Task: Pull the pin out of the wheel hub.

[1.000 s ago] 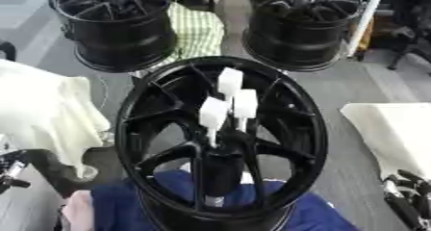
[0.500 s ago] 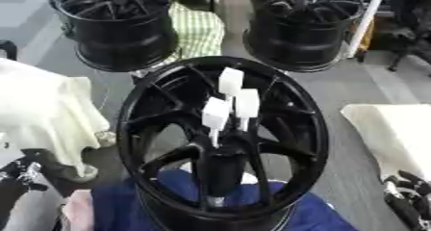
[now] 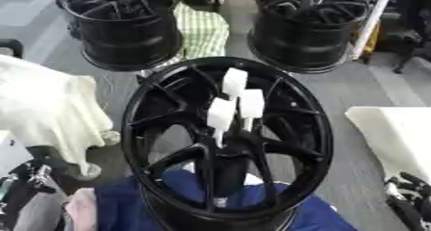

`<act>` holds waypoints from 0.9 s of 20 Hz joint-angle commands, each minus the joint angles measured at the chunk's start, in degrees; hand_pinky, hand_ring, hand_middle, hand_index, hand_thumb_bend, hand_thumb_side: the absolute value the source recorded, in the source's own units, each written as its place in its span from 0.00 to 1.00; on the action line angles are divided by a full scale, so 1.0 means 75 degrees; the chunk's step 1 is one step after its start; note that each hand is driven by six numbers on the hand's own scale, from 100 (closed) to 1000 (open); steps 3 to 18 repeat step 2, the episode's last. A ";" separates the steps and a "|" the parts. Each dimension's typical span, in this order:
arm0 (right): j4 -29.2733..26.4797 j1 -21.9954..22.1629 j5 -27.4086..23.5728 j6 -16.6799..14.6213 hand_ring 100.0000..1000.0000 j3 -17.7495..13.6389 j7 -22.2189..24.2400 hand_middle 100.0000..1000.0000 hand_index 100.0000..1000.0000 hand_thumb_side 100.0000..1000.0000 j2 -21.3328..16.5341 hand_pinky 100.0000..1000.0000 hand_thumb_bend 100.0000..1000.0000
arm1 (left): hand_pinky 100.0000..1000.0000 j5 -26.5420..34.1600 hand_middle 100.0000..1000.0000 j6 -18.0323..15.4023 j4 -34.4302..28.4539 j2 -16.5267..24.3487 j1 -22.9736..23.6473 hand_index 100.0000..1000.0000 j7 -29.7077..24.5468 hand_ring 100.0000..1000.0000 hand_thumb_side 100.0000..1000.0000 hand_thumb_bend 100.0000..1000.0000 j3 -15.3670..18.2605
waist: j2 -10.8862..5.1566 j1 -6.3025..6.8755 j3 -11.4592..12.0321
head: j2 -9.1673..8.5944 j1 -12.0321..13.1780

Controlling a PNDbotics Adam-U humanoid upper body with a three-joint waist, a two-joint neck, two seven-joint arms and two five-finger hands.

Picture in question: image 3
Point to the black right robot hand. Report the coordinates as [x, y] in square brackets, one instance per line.
[409, 199]

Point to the white-covered right robot arm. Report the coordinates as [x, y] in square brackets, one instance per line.
[398, 135]

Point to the white-covered left robot arm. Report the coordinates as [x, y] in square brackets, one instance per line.
[45, 106]

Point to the black chair back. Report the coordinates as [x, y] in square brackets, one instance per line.
[12, 47]

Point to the white table edge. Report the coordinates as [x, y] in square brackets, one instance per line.
[371, 20]

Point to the black wheel rim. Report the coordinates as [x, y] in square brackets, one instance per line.
[132, 39]
[306, 42]

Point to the black office chair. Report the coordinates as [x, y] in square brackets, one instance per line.
[408, 39]

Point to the green white checked cloth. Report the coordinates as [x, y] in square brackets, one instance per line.
[203, 32]

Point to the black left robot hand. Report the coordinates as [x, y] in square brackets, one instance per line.
[31, 180]

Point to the large black spoked wheel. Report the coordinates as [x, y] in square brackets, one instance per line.
[168, 93]

